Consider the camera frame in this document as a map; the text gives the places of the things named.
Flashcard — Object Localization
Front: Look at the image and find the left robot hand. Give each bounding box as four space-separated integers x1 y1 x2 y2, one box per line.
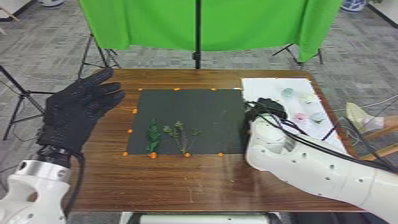
33 67 127 155

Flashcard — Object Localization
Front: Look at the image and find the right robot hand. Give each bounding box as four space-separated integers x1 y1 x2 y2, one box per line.
243 97 291 123

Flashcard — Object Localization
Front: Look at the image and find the blue flower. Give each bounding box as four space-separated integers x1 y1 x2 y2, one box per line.
278 87 298 99

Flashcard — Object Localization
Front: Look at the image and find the white sheet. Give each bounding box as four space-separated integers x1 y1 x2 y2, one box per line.
239 77 350 155

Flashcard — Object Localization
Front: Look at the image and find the pink flower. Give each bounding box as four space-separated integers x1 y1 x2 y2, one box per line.
291 112 310 123

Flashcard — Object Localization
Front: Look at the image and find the white flower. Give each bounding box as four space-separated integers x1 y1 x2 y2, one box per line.
298 92 319 105

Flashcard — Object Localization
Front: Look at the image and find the black tripod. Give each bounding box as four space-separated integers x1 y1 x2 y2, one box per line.
270 42 325 66
0 64 56 141
76 32 122 79

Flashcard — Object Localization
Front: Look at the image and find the dark mat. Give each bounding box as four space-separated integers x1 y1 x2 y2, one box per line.
126 88 250 156

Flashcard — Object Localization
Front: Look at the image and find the green sprig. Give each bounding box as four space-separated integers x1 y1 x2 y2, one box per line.
161 120 204 155
145 118 163 155

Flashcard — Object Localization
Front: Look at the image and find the black stand pole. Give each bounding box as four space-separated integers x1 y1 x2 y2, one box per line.
191 0 204 70

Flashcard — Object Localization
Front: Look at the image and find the blue and white vase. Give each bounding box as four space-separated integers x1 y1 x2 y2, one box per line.
339 0 369 13
37 0 65 8

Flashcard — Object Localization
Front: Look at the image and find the pale grey bar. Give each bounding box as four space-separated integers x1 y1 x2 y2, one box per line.
119 212 280 224

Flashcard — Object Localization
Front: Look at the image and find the black cable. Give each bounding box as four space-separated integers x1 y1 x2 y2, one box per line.
243 101 398 175
62 150 88 216

